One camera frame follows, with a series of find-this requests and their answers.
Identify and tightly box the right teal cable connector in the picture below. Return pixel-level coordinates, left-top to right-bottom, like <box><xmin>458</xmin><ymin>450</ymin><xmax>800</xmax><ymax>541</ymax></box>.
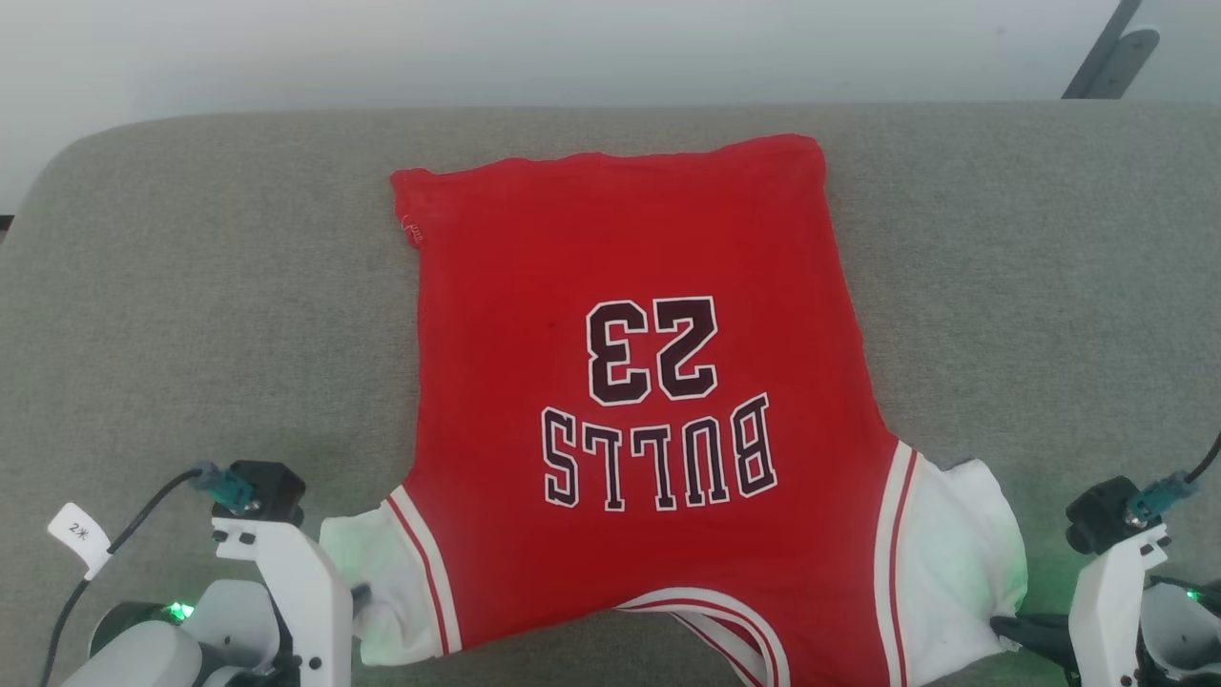
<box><xmin>1124</xmin><ymin>471</ymin><xmax>1199</xmax><ymax>528</ymax></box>

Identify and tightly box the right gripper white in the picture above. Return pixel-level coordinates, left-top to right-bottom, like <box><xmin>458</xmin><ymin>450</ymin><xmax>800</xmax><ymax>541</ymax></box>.
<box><xmin>989</xmin><ymin>524</ymin><xmax>1173</xmax><ymax>687</ymax></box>

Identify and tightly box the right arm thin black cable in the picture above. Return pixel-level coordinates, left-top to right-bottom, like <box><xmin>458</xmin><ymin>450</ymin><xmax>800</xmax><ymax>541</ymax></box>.
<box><xmin>1183</xmin><ymin>434</ymin><xmax>1221</xmax><ymax>484</ymax></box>

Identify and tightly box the teal cable connector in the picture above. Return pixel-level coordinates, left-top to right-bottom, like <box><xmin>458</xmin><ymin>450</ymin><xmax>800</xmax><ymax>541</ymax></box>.
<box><xmin>189</xmin><ymin>464</ymin><xmax>260</xmax><ymax>516</ymax></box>
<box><xmin>1124</xmin><ymin>471</ymin><xmax>1199</xmax><ymax>528</ymax></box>

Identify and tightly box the left teal cable connector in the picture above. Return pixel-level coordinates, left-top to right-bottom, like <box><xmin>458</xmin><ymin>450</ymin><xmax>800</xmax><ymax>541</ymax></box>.
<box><xmin>189</xmin><ymin>464</ymin><xmax>260</xmax><ymax>516</ymax></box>

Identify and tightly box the red Bulls basketball jersey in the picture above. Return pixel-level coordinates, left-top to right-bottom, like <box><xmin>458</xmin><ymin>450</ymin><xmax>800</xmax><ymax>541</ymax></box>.
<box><xmin>320</xmin><ymin>134</ymin><xmax>1029</xmax><ymax>687</ymax></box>

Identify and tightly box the white paper cable tag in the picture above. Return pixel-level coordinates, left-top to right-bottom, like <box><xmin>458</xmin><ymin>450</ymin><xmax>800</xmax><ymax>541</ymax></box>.
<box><xmin>48</xmin><ymin>502</ymin><xmax>114</xmax><ymax>581</ymax></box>

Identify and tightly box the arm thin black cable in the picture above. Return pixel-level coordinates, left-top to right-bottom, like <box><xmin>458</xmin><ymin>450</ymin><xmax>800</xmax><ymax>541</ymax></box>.
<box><xmin>38</xmin><ymin>468</ymin><xmax>206</xmax><ymax>687</ymax></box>
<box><xmin>1183</xmin><ymin>434</ymin><xmax>1221</xmax><ymax>484</ymax></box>

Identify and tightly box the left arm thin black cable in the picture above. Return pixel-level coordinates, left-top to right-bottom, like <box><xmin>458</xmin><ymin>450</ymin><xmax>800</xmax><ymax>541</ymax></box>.
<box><xmin>38</xmin><ymin>468</ymin><xmax>206</xmax><ymax>687</ymax></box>

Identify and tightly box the grey fabric sofa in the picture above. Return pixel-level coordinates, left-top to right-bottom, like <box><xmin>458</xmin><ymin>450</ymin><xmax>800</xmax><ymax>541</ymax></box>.
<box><xmin>0</xmin><ymin>100</ymin><xmax>1221</xmax><ymax>687</ymax></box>

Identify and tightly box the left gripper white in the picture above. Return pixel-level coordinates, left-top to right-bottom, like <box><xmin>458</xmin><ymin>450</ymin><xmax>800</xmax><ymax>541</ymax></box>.
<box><xmin>211</xmin><ymin>515</ymin><xmax>374</xmax><ymax>687</ymax></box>

